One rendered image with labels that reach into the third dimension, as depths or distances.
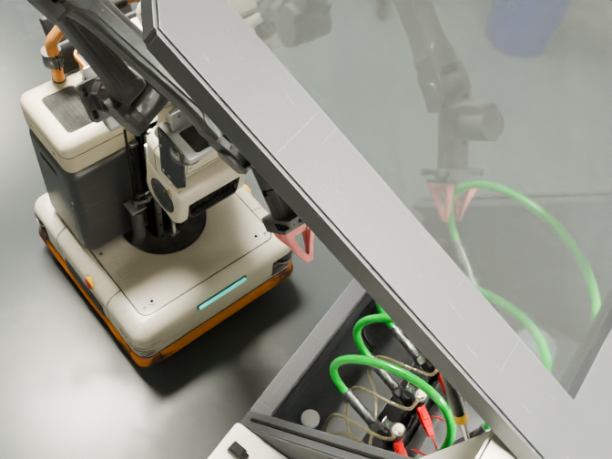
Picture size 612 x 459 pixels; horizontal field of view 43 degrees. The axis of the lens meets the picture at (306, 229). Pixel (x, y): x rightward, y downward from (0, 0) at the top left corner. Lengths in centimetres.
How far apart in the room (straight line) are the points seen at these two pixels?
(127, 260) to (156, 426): 53
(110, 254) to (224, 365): 52
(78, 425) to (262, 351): 63
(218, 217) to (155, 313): 40
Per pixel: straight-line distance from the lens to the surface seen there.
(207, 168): 202
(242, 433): 149
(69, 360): 267
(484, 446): 94
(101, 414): 258
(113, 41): 126
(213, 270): 246
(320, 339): 161
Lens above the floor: 239
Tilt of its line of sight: 56 degrees down
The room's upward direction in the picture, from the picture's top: 9 degrees clockwise
